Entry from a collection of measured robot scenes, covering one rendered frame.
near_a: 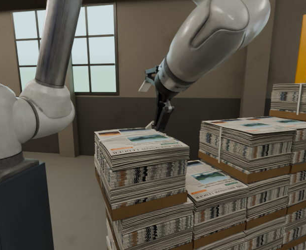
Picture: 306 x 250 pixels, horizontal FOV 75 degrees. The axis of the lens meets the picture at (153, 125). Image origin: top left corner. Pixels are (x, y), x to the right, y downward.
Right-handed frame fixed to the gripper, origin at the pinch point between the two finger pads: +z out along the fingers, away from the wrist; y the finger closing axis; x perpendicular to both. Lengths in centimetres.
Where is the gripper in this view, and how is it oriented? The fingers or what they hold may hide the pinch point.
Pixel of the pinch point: (146, 107)
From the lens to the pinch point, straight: 67.8
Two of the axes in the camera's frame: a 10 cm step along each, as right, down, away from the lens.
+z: -3.5, 3.0, 8.9
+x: 9.2, -0.7, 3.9
